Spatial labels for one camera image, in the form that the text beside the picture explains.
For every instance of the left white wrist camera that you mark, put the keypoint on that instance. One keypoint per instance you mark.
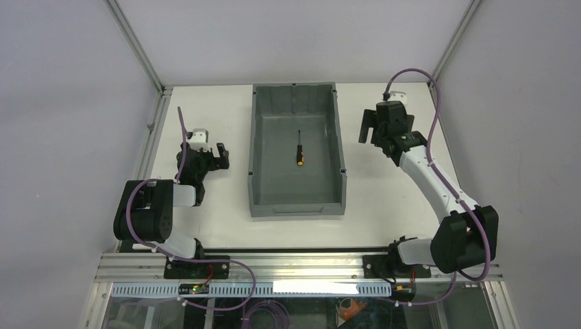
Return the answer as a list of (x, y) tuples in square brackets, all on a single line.
[(198, 140)]

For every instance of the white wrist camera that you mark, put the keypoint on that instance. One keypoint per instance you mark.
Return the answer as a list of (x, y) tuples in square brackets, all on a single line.
[(398, 96), (198, 140)]

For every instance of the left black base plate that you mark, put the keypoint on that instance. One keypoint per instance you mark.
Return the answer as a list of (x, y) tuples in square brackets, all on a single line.
[(196, 268)]

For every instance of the aluminium front rail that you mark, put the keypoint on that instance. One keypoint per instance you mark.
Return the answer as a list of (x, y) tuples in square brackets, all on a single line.
[(265, 267)]

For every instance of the grey plastic storage bin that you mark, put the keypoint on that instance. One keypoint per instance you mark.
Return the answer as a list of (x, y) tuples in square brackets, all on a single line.
[(277, 186)]

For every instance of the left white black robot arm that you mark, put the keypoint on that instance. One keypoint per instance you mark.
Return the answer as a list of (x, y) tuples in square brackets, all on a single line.
[(145, 212)]

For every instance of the right aluminium frame post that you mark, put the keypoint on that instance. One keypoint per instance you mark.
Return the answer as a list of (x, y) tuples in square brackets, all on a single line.
[(465, 21)]

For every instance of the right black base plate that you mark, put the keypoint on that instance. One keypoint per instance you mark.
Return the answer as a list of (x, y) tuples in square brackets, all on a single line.
[(376, 268)]

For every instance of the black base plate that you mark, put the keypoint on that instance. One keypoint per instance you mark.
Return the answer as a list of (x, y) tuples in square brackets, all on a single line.
[(376, 268), (196, 268)]

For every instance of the orange object below table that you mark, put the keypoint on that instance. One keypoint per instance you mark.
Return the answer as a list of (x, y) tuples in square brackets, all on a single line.
[(348, 307)]

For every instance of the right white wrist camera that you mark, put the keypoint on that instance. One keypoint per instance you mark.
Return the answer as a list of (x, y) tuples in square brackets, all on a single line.
[(398, 96)]

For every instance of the left aluminium frame post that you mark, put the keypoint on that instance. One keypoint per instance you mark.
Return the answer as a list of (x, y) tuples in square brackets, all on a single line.
[(135, 45)]

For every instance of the black yellow handled screwdriver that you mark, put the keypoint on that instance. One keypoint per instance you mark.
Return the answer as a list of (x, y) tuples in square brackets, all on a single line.
[(299, 150)]

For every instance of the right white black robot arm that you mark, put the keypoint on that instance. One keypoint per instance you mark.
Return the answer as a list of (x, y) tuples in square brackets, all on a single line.
[(467, 232)]

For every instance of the white slotted cable duct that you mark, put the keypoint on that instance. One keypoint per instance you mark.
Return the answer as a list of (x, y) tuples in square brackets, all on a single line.
[(279, 288)]

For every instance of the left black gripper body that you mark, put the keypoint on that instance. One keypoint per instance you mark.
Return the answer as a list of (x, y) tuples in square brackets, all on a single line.
[(214, 159)]

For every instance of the aluminium frame post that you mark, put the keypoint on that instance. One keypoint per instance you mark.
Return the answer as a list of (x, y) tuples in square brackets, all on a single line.
[(465, 21), (135, 45)]

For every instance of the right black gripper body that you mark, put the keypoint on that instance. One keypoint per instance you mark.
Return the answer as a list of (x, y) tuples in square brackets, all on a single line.
[(375, 128)]

